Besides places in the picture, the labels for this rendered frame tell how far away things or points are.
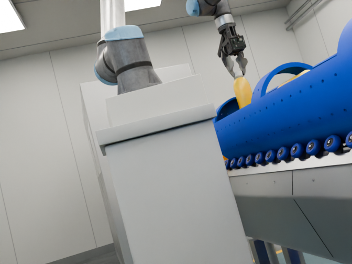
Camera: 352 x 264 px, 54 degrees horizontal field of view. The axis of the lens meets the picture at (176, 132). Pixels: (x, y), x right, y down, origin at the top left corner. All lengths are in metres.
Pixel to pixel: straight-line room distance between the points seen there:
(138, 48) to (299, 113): 0.49
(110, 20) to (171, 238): 0.75
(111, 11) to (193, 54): 4.99
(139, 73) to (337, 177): 0.59
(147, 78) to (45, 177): 4.81
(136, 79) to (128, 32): 0.15
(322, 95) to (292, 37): 6.19
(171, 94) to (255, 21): 5.97
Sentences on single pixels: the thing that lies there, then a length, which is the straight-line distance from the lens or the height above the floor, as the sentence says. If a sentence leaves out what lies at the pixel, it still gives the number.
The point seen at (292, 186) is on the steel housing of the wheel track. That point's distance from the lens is 1.06.
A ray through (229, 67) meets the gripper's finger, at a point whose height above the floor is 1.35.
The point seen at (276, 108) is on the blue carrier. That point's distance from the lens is 1.00.
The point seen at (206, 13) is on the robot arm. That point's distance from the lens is 1.48.
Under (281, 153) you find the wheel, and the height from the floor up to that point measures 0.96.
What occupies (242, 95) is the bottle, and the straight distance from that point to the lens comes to 1.44.
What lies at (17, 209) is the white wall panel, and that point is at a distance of 5.82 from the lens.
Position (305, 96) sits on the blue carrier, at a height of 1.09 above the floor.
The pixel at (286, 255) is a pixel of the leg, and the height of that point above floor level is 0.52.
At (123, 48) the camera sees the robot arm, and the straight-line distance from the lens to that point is 1.04.
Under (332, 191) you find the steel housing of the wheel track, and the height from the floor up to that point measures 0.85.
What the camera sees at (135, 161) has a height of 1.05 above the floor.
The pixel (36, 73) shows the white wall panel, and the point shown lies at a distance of 6.04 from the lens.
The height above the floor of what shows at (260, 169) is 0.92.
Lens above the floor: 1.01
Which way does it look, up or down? 6 degrees up
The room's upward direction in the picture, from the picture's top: 15 degrees counter-clockwise
